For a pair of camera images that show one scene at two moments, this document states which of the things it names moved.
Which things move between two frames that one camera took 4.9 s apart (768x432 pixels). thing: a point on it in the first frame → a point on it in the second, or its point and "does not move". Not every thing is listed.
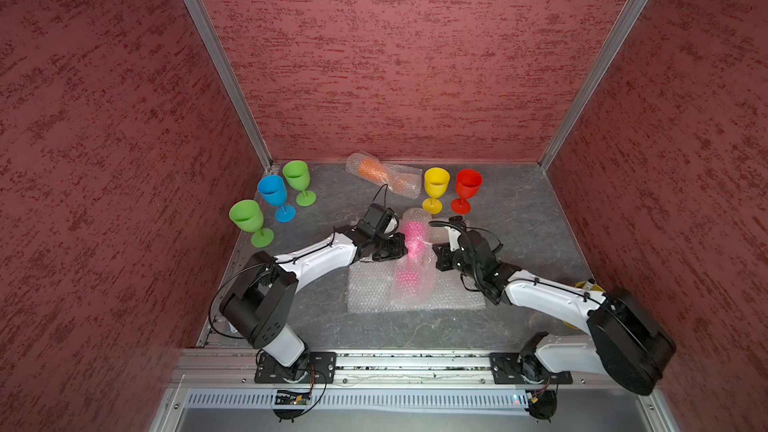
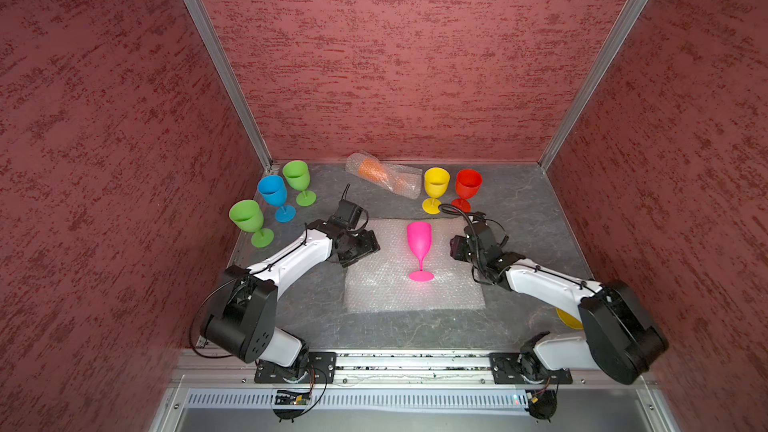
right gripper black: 443,255 → 457,248
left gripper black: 399,249 → 369,246
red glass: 468,184 does not move
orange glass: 402,180 does not move
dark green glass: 298,176 does not move
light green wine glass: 247,216 does not move
